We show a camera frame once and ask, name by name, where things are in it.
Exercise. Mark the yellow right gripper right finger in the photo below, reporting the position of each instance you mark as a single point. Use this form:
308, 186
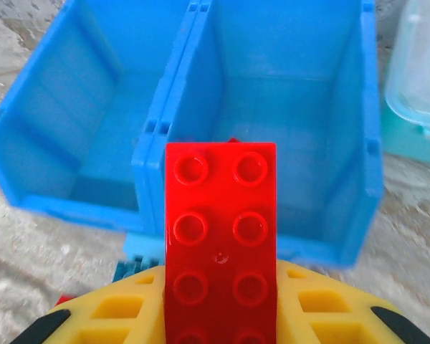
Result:
326, 315

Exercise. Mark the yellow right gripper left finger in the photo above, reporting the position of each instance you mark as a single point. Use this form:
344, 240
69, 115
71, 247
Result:
111, 315

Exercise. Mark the light blue lego brick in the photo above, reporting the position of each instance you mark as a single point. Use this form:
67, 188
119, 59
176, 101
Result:
143, 245

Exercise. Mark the red two-by-four lego brick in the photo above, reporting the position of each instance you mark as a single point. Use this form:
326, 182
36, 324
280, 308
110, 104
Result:
220, 222

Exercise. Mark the small red lego brick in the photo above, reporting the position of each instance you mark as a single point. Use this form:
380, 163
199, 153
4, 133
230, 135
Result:
65, 299

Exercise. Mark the dark blue lego brick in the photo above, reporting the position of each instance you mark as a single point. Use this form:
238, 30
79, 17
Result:
132, 268

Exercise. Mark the blue plastic bin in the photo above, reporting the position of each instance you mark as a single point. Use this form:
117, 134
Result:
308, 143
75, 107

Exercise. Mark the tall red lego piece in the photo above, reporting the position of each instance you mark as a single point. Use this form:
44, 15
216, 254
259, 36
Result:
233, 139

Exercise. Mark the teal clear storage box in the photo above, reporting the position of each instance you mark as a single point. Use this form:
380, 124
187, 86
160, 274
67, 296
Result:
415, 89

